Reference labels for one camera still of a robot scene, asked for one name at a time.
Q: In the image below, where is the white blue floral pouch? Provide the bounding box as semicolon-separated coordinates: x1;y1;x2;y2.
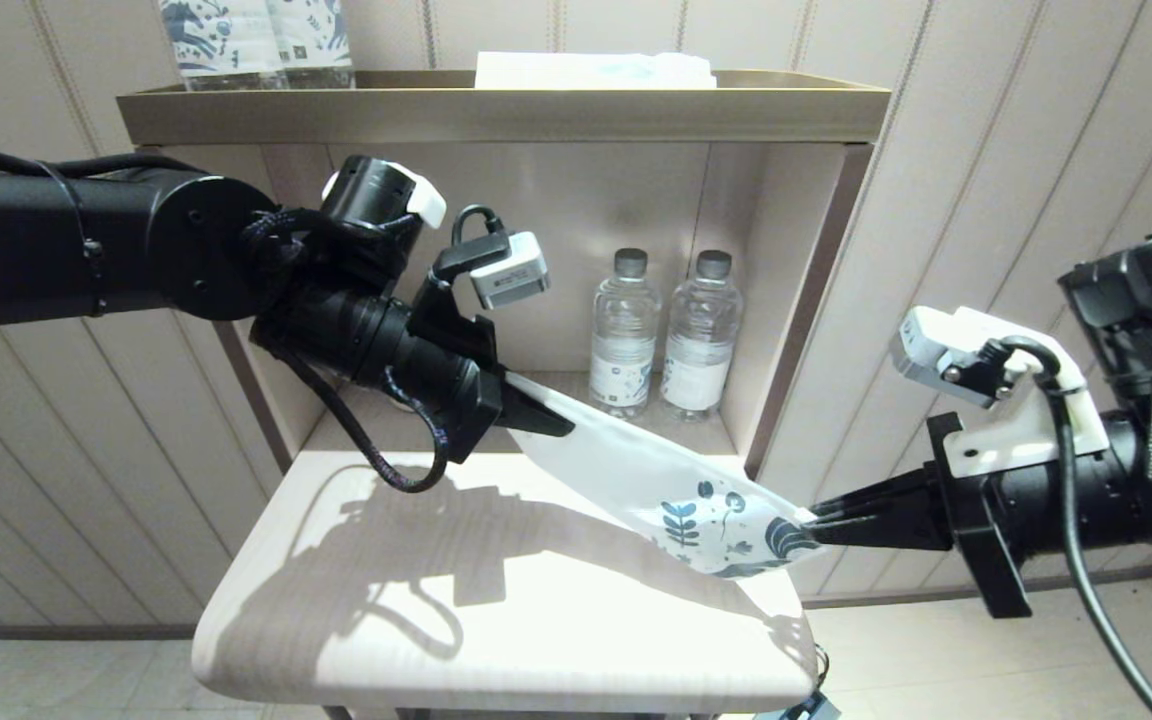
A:
506;372;827;581

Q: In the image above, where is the clear water bottle grey cap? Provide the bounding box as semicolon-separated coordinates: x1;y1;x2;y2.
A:
589;248;660;419
661;250;740;421

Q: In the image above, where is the beige wooden shelf unit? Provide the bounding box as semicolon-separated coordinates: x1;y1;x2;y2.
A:
116;68;893;720

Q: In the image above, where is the black blue-edged device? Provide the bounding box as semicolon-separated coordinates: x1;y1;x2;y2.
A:
756;690;842;720

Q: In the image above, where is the white blue flat packet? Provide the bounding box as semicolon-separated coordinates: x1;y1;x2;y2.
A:
476;50;719;89

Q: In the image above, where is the black right camera cable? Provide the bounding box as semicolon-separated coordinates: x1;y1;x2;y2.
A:
976;335;1152;720

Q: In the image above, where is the black camera cable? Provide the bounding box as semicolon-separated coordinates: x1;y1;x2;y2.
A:
976;335;1152;720
450;205;508;253

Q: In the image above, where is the black left camera bracket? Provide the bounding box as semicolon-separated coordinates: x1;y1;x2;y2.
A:
404;238;512;369

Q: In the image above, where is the white right camera bracket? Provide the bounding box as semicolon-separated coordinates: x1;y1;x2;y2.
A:
939;318;1112;479

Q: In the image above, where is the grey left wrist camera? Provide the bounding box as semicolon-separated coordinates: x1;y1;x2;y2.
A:
469;232;550;311

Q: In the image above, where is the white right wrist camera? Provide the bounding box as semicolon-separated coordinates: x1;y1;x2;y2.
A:
888;305;999;409

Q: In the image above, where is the black left camera cable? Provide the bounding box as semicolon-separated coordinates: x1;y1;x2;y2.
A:
450;205;508;253

